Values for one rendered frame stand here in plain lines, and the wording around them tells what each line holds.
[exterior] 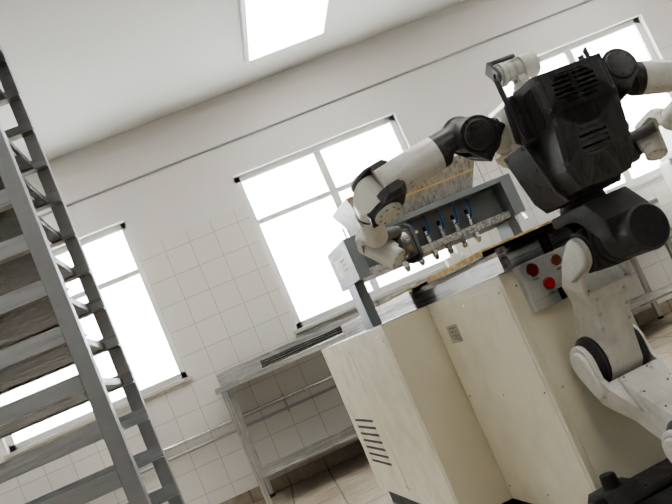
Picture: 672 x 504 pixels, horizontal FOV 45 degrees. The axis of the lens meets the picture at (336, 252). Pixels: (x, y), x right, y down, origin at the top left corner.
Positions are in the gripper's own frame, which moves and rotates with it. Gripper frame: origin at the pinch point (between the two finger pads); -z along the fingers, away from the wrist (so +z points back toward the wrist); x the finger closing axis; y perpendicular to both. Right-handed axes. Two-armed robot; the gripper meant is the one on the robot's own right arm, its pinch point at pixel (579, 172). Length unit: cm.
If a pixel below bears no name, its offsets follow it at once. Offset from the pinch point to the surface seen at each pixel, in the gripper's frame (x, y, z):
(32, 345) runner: 2, 167, -61
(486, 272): -17.3, 34.2, -29.3
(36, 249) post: 17, 164, -54
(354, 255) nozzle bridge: 8, 4, -85
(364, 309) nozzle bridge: -12, -3, -94
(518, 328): -36, 40, -25
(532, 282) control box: -25.1, 38.1, -16.6
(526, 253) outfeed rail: -16.7, -7.3, -29.1
